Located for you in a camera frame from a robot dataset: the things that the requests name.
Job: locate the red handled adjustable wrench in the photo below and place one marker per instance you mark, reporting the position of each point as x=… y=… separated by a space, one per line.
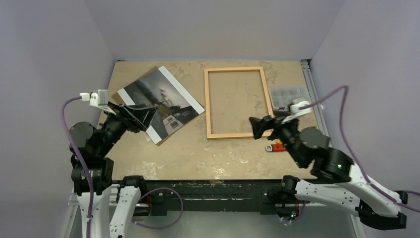
x=275 y=148

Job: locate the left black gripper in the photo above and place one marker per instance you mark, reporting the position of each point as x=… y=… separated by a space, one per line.
x=134 y=119

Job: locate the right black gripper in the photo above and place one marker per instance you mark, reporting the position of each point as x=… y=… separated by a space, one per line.
x=274 y=124

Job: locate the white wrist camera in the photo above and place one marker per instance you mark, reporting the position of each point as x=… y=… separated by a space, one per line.
x=98 y=99
x=298 y=108

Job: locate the clear plastic screw box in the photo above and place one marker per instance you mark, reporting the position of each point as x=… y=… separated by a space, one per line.
x=282 y=96

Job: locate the brown fibreboard backing panel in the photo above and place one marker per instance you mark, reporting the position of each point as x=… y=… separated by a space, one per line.
x=144 y=92

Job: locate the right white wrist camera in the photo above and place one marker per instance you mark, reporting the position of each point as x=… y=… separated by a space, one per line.
x=298 y=108

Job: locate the photo with glass pane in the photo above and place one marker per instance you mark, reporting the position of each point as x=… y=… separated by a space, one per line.
x=184 y=107

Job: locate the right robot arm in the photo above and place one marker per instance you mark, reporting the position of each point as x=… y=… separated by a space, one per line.
x=343 y=184

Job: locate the wooden picture frame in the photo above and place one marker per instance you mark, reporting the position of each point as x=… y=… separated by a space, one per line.
x=232 y=95

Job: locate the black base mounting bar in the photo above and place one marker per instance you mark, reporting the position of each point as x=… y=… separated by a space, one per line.
x=265 y=196

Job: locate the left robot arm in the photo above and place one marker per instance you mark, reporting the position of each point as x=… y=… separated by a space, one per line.
x=91 y=168

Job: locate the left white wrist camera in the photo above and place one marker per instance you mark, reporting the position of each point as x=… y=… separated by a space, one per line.
x=98 y=99

